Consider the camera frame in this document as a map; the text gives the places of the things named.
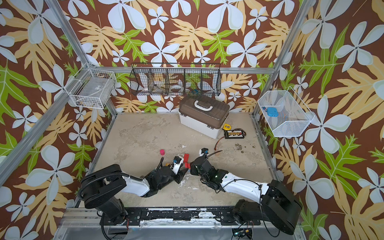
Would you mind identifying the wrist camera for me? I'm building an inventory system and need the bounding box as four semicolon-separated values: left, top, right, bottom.
199;148;209;156
170;156;184;175

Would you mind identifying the yellow tape measure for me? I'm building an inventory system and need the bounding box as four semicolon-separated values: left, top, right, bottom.
223;124;232;131

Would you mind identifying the white toolbox brown lid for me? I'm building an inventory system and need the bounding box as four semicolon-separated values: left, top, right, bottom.
179;95;230;139

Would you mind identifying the aluminium frame post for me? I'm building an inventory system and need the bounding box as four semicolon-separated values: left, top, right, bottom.
46;1;117;117
254;0;317;98

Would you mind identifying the black wire basket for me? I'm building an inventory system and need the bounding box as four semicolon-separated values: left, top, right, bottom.
128;63;222;98

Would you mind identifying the aluminium frame post left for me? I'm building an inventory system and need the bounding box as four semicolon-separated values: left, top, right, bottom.
46;1;117;117

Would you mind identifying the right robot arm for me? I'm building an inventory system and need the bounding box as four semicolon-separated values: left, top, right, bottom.
190;155;303;235

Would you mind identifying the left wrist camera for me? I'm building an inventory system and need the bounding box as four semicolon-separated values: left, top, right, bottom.
170;156;184;175

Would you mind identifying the white wire basket right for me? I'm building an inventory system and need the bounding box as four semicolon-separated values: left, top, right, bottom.
258;88;315;138

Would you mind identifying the aluminium frame post right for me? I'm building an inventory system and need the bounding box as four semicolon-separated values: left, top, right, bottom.
254;0;317;98

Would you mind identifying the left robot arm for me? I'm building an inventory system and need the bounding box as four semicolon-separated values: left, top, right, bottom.
77;164;188;226

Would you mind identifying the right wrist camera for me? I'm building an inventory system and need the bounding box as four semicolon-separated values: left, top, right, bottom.
199;148;209;156

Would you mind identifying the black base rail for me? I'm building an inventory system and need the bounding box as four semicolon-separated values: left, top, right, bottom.
125;206;241;226

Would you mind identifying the white wire basket left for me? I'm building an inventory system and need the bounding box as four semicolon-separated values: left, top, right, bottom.
68;69;117;109

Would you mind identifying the blue object in basket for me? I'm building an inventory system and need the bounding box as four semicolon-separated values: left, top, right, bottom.
267;107;279;118

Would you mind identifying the white wire basket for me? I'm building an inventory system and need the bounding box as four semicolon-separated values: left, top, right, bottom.
68;69;117;109
258;88;315;138

